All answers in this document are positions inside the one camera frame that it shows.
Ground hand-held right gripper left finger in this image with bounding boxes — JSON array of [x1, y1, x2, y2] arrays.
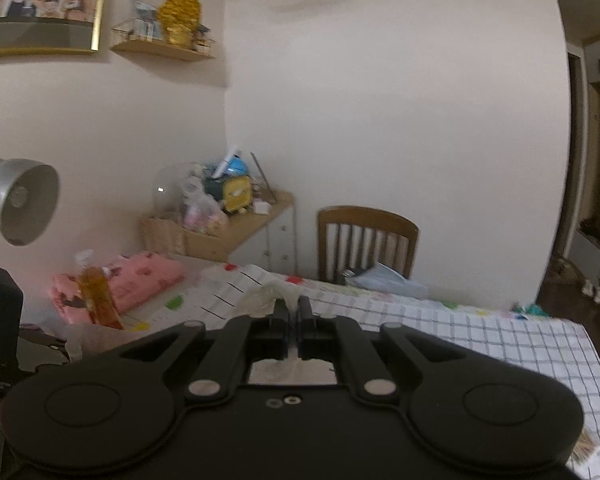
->
[[120, 300, 289, 399]]

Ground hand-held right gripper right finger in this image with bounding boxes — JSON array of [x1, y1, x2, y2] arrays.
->
[[298, 296, 466, 403]]

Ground clear plastic bag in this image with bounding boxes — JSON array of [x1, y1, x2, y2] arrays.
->
[[237, 280, 302, 322]]

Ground white cabinet with wooden top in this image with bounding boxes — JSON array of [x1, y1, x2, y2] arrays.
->
[[227, 189, 297, 277]]

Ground light blue folded clothes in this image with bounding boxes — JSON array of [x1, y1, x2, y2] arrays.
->
[[342, 261, 429, 302]]

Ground plastic bottle with orange drink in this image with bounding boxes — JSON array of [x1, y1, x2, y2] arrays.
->
[[74, 251, 127, 331]]

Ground wooden chair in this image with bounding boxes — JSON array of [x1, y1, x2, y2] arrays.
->
[[316, 204, 421, 287]]

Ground grey desk lamp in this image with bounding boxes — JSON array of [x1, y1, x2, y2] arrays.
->
[[0, 157, 61, 247]]

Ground pink folded cloth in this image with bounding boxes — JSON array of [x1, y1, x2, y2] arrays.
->
[[51, 252, 186, 325]]

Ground thin metal stick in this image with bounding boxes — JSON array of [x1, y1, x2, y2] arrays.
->
[[250, 152, 277, 202]]

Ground blue globe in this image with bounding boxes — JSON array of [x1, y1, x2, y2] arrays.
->
[[214, 156, 251, 182]]

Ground clear glass jar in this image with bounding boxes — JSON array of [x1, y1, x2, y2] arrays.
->
[[154, 162, 207, 222]]

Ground gold ornamental tree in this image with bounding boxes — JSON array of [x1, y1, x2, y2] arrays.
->
[[158, 0, 203, 46]]

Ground wooden wall shelf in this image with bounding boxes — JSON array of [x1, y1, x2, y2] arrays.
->
[[110, 17, 216, 64]]

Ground large gold framed wall poster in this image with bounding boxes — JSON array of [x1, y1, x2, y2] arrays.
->
[[0, 0, 112, 59]]

